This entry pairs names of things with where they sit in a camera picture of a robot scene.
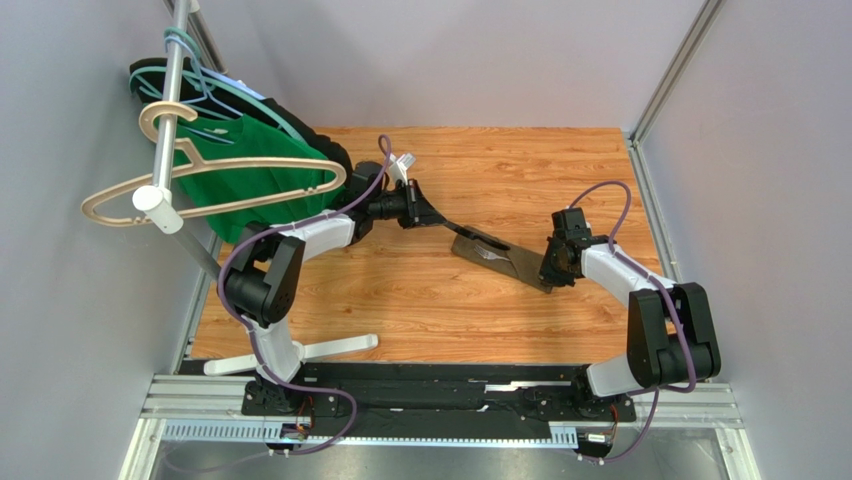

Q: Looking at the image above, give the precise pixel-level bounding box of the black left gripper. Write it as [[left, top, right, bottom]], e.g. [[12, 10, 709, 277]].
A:
[[368, 179, 446, 230]]

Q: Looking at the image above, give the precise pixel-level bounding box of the brown cloth napkin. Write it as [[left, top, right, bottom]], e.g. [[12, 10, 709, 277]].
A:
[[451, 232, 553, 294]]

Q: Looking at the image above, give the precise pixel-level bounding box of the silver fork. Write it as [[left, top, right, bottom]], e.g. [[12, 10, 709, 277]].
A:
[[474, 245, 509, 261]]

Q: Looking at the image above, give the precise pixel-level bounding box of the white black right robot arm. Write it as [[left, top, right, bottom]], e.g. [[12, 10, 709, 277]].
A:
[[539, 208, 722, 404]]

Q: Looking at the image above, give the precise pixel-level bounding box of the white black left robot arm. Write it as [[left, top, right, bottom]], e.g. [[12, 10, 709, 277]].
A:
[[204, 153, 446, 383]]

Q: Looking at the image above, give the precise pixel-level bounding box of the green t-shirt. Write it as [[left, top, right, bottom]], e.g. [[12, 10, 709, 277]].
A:
[[172, 115, 344, 244]]

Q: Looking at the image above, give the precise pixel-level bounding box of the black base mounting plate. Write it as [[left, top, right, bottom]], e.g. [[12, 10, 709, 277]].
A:
[[241, 379, 637, 423]]

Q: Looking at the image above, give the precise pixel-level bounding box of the beige plastic hanger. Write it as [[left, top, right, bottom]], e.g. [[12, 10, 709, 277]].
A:
[[81, 101, 349, 228]]

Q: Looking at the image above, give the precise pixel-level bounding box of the white rack base foot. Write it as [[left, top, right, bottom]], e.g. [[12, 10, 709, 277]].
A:
[[203, 334, 379, 376]]

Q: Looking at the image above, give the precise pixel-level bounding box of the black garment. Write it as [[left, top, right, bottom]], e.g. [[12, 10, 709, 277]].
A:
[[129, 56, 354, 194]]

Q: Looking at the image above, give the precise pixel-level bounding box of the silver clothes rack pole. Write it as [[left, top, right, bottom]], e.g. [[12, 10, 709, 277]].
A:
[[152, 43, 220, 279]]

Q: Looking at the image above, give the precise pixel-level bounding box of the teal plastic hanger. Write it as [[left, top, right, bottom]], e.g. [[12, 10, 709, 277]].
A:
[[129, 26, 307, 144]]

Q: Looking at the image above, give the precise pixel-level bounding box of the light blue wire hanger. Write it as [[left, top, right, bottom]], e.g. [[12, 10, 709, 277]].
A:
[[139, 36, 268, 144]]

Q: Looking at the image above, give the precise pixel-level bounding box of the aluminium frame rail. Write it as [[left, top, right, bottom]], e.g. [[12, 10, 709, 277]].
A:
[[120, 362, 760, 479]]

